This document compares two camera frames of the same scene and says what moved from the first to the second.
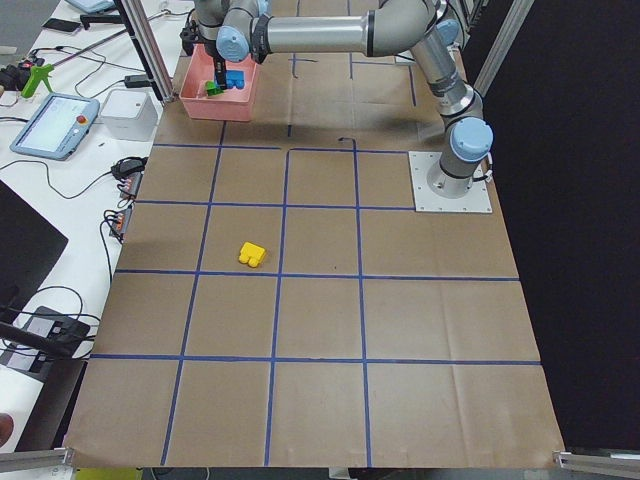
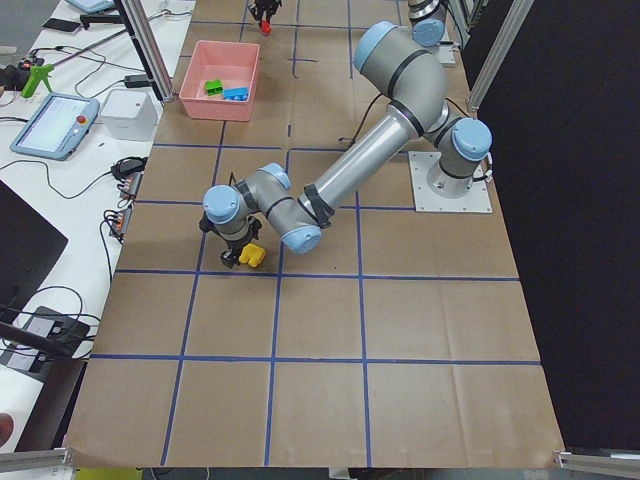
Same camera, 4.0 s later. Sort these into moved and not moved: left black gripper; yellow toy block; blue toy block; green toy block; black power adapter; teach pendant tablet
Moved: left black gripper; blue toy block
Not moved: black power adapter; yellow toy block; teach pendant tablet; green toy block
